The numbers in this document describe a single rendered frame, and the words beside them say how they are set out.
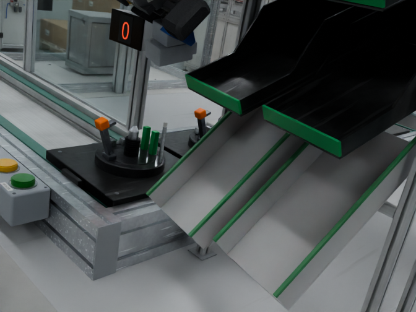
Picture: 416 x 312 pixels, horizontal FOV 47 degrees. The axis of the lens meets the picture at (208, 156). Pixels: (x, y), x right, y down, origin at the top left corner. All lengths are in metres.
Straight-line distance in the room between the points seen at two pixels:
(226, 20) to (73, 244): 5.68
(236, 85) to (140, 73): 0.48
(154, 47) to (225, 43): 5.66
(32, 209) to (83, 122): 0.46
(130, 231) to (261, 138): 0.27
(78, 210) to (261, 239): 0.31
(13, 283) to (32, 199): 0.14
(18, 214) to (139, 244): 0.21
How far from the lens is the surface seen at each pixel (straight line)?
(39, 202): 0.88
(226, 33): 6.41
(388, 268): 0.70
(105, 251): 0.80
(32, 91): 1.53
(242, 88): 0.69
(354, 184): 0.68
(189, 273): 0.87
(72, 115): 1.33
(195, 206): 0.74
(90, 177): 0.90
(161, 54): 0.75
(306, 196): 0.69
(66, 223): 0.85
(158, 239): 0.88
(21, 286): 0.82
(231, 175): 0.74
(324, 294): 0.91
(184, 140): 1.15
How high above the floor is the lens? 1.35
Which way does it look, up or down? 21 degrees down
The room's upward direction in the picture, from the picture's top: 11 degrees clockwise
